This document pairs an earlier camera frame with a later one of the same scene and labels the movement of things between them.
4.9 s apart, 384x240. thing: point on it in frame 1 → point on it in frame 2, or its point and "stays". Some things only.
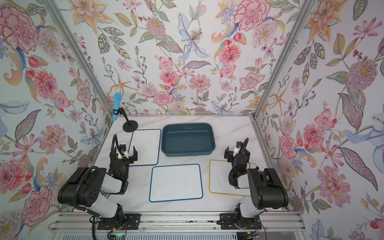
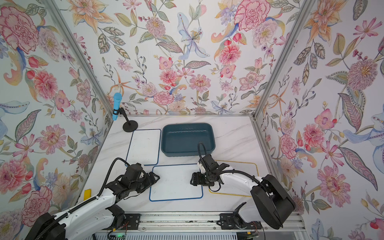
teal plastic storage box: (187, 139) stays
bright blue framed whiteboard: (175, 182) stays
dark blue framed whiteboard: (147, 143) stays
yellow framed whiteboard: (219, 172) stays
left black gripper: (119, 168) → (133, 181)
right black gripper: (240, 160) → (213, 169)
